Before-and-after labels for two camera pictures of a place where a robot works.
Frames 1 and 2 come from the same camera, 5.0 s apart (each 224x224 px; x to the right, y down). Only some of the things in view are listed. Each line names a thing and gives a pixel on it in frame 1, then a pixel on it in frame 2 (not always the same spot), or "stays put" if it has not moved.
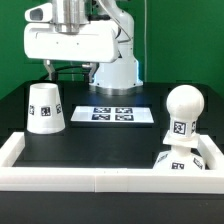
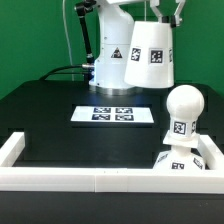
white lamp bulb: x=185 y=104 stays put
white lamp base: x=179 y=157 stays put
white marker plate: x=112 y=114 stays put
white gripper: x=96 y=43 → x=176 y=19
